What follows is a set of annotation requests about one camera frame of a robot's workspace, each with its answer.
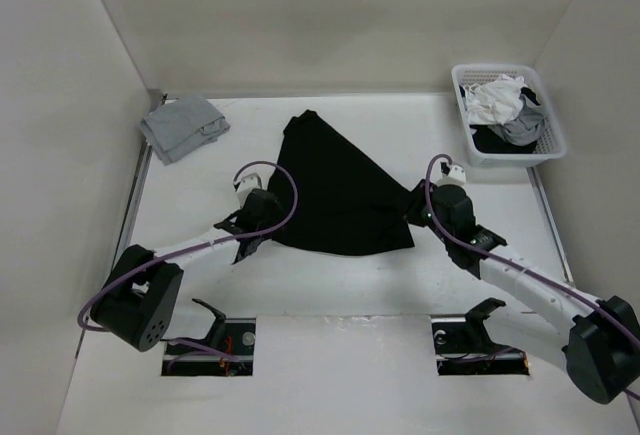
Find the black tank top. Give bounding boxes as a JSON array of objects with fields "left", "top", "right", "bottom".
[{"left": 273, "top": 110, "right": 414, "bottom": 256}]

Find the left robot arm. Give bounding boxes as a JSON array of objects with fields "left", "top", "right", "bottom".
[{"left": 88, "top": 188, "right": 285, "bottom": 354}]

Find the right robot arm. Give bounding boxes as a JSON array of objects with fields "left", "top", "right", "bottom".
[{"left": 405, "top": 180, "right": 639, "bottom": 404}]

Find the folded grey tank top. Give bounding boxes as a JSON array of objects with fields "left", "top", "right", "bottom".
[{"left": 139, "top": 94, "right": 231, "bottom": 165}]

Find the black garment in basket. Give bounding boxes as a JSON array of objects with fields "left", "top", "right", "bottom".
[{"left": 471, "top": 88, "right": 542, "bottom": 154}]

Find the grey garment in basket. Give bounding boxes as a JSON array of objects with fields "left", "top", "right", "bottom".
[{"left": 500, "top": 106, "right": 546, "bottom": 146}]

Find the white garment in basket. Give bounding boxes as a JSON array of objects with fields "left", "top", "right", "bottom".
[{"left": 463, "top": 74, "right": 527, "bottom": 126}]

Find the white plastic laundry basket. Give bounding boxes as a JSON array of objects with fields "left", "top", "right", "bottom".
[{"left": 451, "top": 63, "right": 567, "bottom": 168}]

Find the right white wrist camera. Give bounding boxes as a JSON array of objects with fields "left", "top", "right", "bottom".
[{"left": 436, "top": 162, "right": 466, "bottom": 187}]

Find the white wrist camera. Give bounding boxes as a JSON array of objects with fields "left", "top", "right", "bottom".
[
  {"left": 234, "top": 173, "right": 262, "bottom": 206},
  {"left": 436, "top": 162, "right": 466, "bottom": 187}
]

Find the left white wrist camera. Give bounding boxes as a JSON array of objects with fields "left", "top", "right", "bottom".
[{"left": 234, "top": 173, "right": 262, "bottom": 206}]

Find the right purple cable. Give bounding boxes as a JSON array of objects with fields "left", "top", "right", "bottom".
[{"left": 424, "top": 153, "right": 640, "bottom": 401}]

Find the purple cable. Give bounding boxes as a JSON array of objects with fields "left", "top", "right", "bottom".
[
  {"left": 77, "top": 159, "right": 300, "bottom": 374},
  {"left": 424, "top": 153, "right": 640, "bottom": 401}
]

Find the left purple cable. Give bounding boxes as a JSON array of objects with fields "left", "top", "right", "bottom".
[{"left": 77, "top": 159, "right": 300, "bottom": 374}]

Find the right metal table rail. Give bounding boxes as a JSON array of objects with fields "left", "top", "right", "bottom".
[{"left": 527, "top": 167, "right": 575, "bottom": 286}]

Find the metal table rail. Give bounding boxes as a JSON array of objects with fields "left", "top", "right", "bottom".
[
  {"left": 99, "top": 88, "right": 169, "bottom": 281},
  {"left": 527, "top": 167, "right": 575, "bottom": 286}
]

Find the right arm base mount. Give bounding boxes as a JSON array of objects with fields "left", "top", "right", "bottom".
[{"left": 431, "top": 317, "right": 530, "bottom": 376}]

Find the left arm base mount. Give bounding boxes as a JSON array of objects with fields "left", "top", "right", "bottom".
[{"left": 161, "top": 318, "right": 257, "bottom": 378}]

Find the left metal table rail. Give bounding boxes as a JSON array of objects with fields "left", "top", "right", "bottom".
[{"left": 99, "top": 88, "right": 169, "bottom": 281}]

